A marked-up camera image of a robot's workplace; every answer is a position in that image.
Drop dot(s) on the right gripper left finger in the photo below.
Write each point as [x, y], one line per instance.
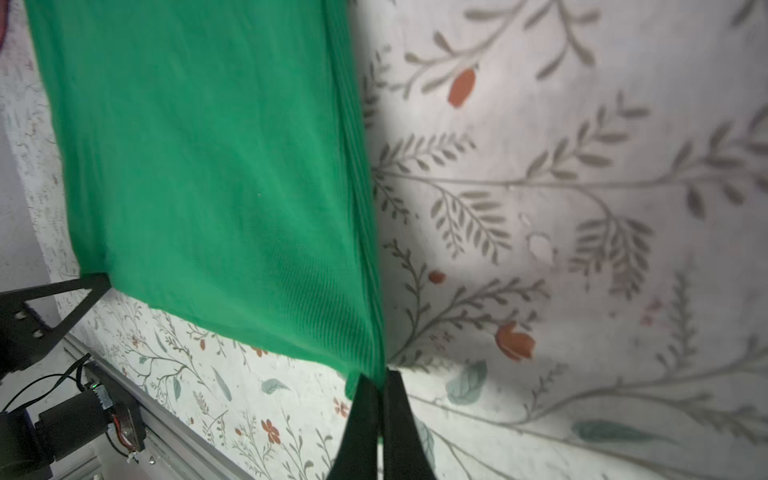
[357, 457]

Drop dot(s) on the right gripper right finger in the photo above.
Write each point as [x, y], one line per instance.
[403, 454]

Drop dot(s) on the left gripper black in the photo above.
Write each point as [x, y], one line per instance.
[25, 337]

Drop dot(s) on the green tank top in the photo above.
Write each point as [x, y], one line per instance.
[215, 167]

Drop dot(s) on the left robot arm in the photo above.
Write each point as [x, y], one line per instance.
[29, 445]

